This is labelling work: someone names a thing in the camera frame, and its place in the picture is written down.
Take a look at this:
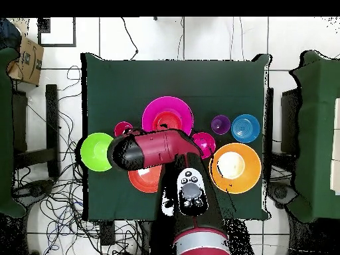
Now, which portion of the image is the dark green tablecloth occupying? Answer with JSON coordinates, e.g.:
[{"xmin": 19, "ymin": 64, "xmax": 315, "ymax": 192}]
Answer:
[{"xmin": 80, "ymin": 52, "xmax": 272, "ymax": 222}]

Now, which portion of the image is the crimson cup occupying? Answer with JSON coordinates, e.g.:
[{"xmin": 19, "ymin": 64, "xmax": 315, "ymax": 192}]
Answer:
[{"xmin": 114, "ymin": 121, "xmax": 133, "ymax": 137}]

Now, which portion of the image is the large orange bowl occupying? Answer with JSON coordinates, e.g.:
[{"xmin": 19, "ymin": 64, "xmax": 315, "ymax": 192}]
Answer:
[{"xmin": 209, "ymin": 142, "xmax": 262, "ymax": 195}]

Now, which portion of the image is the green covered side table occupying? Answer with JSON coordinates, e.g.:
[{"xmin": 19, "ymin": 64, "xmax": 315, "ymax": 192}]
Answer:
[
  {"xmin": 288, "ymin": 50, "xmax": 340, "ymax": 223},
  {"xmin": 0, "ymin": 46, "xmax": 27, "ymax": 218}
]

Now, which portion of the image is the black wooden frame stand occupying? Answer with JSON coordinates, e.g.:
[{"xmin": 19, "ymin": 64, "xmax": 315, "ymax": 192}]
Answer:
[{"xmin": 11, "ymin": 84, "xmax": 60, "ymax": 178}]

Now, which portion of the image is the black floor cable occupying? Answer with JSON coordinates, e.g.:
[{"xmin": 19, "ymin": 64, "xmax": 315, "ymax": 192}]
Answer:
[{"xmin": 120, "ymin": 17, "xmax": 139, "ymax": 60}]

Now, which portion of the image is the dark blue bag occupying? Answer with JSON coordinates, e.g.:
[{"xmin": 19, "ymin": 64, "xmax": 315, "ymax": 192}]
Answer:
[{"xmin": 0, "ymin": 17, "xmax": 23, "ymax": 51}]

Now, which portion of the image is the square black floor frame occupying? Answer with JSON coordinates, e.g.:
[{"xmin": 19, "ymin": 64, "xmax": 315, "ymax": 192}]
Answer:
[{"xmin": 37, "ymin": 17, "xmax": 77, "ymax": 48}]

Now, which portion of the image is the blue bowl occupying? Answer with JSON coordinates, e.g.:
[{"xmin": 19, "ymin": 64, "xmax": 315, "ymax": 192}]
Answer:
[{"xmin": 230, "ymin": 114, "xmax": 261, "ymax": 144}]

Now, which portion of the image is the large pink bowl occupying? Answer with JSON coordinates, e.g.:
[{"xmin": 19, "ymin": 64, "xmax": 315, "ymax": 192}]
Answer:
[{"xmin": 141, "ymin": 96, "xmax": 195, "ymax": 136}]

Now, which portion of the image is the cardboard box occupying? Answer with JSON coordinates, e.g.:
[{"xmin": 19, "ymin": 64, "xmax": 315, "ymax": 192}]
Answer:
[{"xmin": 6, "ymin": 35, "xmax": 44, "ymax": 86}]

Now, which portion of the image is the wide red-orange bowl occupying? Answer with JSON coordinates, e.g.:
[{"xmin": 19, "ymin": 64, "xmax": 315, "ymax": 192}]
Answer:
[{"xmin": 127, "ymin": 164, "xmax": 163, "ymax": 194}]

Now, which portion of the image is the small crimson bowl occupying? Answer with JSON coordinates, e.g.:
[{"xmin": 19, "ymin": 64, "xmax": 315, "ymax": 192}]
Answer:
[{"xmin": 191, "ymin": 131, "xmax": 216, "ymax": 160}]

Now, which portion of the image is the black power strip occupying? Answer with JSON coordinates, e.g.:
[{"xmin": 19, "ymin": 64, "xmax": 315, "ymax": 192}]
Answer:
[{"xmin": 100, "ymin": 220, "xmax": 116, "ymax": 246}]

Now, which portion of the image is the black pedestal leg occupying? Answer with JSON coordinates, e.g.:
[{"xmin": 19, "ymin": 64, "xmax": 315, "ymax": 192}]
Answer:
[
  {"xmin": 11, "ymin": 179, "xmax": 55, "ymax": 204},
  {"xmin": 268, "ymin": 181, "xmax": 298, "ymax": 211}
]

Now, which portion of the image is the green bowl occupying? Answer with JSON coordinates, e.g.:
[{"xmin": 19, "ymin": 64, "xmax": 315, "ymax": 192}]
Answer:
[{"xmin": 80, "ymin": 132, "xmax": 115, "ymax": 173}]

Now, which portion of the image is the purple cup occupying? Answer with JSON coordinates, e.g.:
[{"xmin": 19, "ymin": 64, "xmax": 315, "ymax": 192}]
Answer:
[{"xmin": 211, "ymin": 114, "xmax": 231, "ymax": 135}]

